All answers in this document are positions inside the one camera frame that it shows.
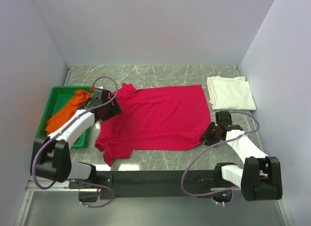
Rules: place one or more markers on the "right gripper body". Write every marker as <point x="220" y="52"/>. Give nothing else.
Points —
<point x="211" y="134"/>

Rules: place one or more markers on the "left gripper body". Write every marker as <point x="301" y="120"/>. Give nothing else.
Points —
<point x="111" y="110"/>

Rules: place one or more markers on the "pink t shirt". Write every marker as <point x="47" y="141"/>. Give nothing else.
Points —
<point x="162" y="118"/>

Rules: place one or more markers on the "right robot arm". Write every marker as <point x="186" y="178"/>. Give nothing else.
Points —
<point x="259" y="178"/>

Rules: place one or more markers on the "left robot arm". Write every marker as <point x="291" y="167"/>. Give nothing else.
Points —
<point x="51" y="159"/>

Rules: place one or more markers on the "orange t shirt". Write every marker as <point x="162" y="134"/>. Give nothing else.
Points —
<point x="67" y="111"/>

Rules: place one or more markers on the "folded white t shirt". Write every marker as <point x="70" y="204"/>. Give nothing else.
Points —
<point x="230" y="93"/>

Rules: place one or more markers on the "green plastic bin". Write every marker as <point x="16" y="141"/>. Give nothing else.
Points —
<point x="59" y="96"/>

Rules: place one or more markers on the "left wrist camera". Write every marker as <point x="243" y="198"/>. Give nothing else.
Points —
<point x="100" y="94"/>

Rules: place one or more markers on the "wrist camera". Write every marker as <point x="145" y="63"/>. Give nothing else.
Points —
<point x="100" y="94"/>
<point x="223" y="118"/>

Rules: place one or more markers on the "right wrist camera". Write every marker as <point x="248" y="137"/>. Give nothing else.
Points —
<point x="223" y="118"/>

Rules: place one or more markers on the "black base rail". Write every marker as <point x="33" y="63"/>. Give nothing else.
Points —
<point x="127" y="184"/>

